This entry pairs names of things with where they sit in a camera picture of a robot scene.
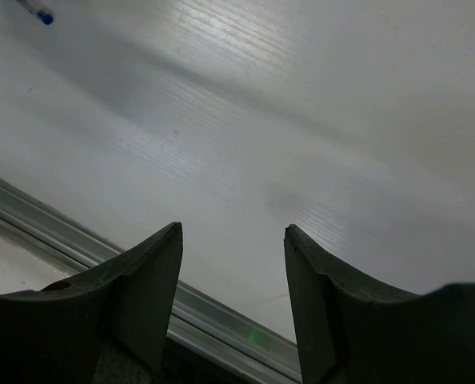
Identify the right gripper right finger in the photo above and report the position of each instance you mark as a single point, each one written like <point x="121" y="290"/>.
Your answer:
<point x="353" y="328"/>

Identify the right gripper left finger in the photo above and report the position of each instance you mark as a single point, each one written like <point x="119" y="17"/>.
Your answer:
<point x="107" y="324"/>

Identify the blue pen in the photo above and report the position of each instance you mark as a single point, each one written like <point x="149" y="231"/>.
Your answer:
<point x="39" y="10"/>

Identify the aluminium table frame rail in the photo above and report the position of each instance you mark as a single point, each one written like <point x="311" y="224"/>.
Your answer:
<point x="201" y="331"/>

